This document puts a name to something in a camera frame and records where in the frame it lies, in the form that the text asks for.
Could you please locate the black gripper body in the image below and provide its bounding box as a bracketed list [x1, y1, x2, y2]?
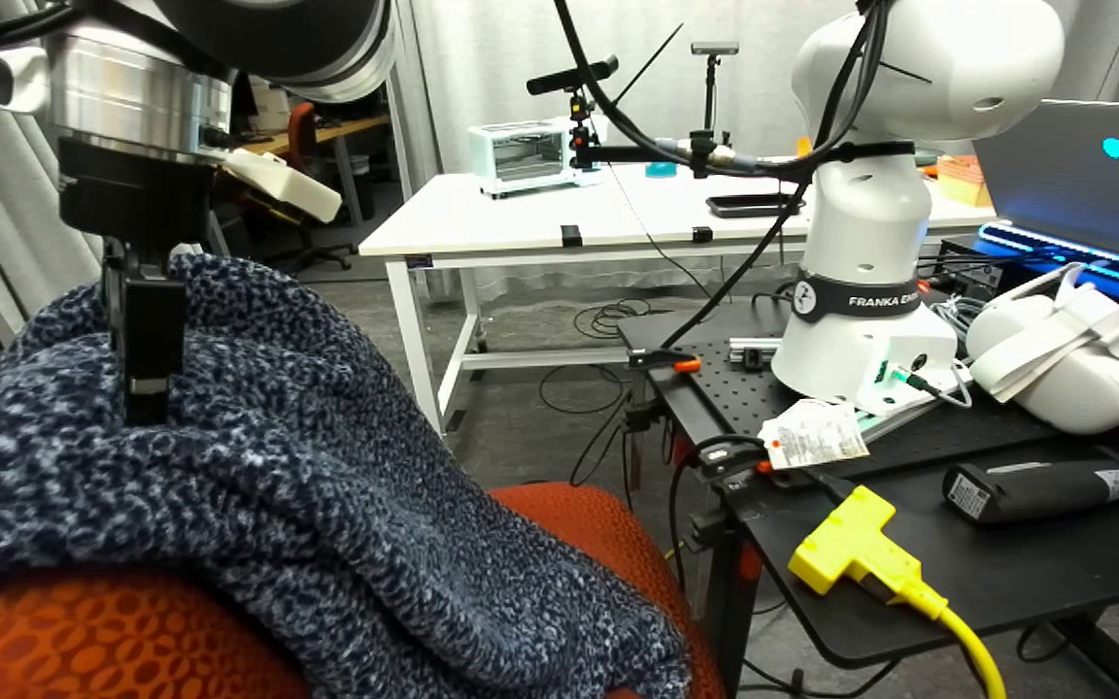
[56, 131, 227, 251]

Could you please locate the blue speckled fleece blanket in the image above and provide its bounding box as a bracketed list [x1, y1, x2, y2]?
[0, 243, 697, 699]

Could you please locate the orange fabric chair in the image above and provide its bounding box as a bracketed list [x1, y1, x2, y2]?
[0, 477, 731, 699]

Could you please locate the wooden top desk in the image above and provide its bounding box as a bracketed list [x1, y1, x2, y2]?
[282, 112, 395, 224]

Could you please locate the white curtain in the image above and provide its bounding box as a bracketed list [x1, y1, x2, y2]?
[381, 0, 873, 197]

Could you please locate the white work table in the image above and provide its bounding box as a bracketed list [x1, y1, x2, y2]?
[358, 159, 1002, 439]

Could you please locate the black flat tablet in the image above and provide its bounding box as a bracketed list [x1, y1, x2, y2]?
[705, 191, 806, 220]

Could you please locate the white paper tag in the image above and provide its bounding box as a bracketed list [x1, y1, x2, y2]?
[756, 396, 872, 472]

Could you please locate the black electronics box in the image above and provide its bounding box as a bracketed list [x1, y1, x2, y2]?
[934, 238, 1009, 307]

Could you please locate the orange paper sheet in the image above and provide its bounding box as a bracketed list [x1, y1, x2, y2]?
[934, 150, 999, 210]

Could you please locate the black handheld device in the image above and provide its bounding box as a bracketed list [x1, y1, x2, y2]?
[942, 449, 1119, 528]

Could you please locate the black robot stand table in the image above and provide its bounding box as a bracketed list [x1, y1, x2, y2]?
[615, 307, 1119, 699]

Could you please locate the white VR headset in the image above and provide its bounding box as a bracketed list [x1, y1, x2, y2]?
[965, 265, 1119, 439]

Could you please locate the grey laptop with blue base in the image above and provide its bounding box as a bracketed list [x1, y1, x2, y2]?
[971, 97, 1119, 323]

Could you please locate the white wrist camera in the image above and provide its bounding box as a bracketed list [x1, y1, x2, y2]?
[219, 142, 346, 224]

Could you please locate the black camera bar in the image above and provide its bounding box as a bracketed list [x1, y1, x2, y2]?
[525, 55, 620, 97]

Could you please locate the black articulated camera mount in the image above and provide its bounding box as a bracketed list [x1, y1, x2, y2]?
[569, 88, 815, 188]

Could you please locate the black post with grey head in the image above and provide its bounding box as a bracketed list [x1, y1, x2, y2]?
[688, 39, 743, 134]

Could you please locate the yellow extension cord outlet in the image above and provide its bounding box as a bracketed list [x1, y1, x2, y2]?
[784, 481, 1009, 699]

